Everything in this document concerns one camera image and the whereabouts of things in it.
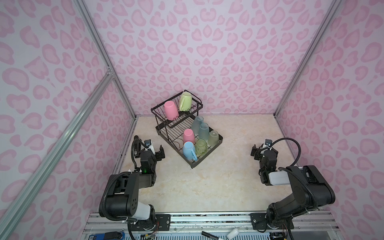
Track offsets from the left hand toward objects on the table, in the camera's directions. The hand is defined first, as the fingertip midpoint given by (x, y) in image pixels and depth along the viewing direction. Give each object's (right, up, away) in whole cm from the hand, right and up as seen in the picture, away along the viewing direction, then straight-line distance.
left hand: (154, 144), depth 91 cm
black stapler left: (-13, -2, +7) cm, 15 cm away
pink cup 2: (+21, +5, +2) cm, 21 cm away
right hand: (+67, 0, +1) cm, 67 cm away
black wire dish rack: (+15, +13, -7) cm, 21 cm away
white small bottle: (+43, -38, -23) cm, 62 cm away
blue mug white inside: (+21, -4, -3) cm, 22 cm away
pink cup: (+11, +20, -4) cm, 23 cm away
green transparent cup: (+29, -2, 0) cm, 29 cm away
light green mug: (+19, +25, 0) cm, 32 cm away
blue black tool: (-15, -41, -20) cm, 48 cm away
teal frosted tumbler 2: (+31, +8, +9) cm, 33 cm away
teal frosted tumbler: (+26, +15, +12) cm, 32 cm away
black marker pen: (+32, -39, -22) cm, 55 cm away
